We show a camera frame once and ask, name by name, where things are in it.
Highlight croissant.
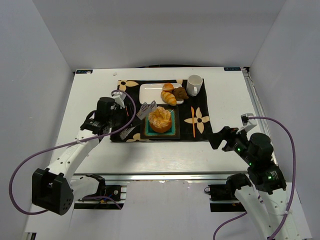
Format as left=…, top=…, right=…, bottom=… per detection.
left=160, top=91, right=177, bottom=106

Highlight purple cable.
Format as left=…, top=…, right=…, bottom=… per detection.
left=8, top=89, right=137, bottom=216
left=212, top=116, right=297, bottom=240

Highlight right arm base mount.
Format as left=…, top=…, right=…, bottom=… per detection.
left=203, top=173, right=253, bottom=213

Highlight small round bun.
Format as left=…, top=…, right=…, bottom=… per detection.
left=162, top=83, right=175, bottom=92

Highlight teal square plate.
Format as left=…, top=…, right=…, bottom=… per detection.
left=140, top=105, right=180, bottom=140

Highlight white mug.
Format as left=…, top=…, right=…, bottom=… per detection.
left=186, top=74, right=204, bottom=97

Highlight large sugared ring bread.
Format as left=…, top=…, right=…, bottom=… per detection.
left=148, top=106, right=172, bottom=134

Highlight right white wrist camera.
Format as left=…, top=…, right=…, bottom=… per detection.
left=236, top=113, right=257, bottom=134

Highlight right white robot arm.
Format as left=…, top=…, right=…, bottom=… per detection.
left=207, top=126, right=302, bottom=240

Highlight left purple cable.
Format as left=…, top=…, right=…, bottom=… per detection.
left=8, top=89, right=137, bottom=216

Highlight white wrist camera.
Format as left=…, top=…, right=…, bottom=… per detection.
left=236, top=113, right=257, bottom=134
left=111, top=91, right=126, bottom=108

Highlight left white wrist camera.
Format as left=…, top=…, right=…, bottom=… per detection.
left=111, top=91, right=126, bottom=108

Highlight white rectangular bread plate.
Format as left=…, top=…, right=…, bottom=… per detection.
left=139, top=83, right=185, bottom=106

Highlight orange plastic knife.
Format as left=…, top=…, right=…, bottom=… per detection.
left=190, top=106, right=196, bottom=138

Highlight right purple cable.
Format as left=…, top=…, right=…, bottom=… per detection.
left=212, top=116, right=297, bottom=240

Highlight metal serving tongs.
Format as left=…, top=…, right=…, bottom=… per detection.
left=119, top=100, right=157, bottom=140

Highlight brown chocolate muffin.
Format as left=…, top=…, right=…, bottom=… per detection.
left=172, top=86, right=189, bottom=101

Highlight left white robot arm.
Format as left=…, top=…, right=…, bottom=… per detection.
left=31, top=92, right=137, bottom=216

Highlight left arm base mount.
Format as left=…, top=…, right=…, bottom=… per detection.
left=74, top=174, right=127, bottom=210

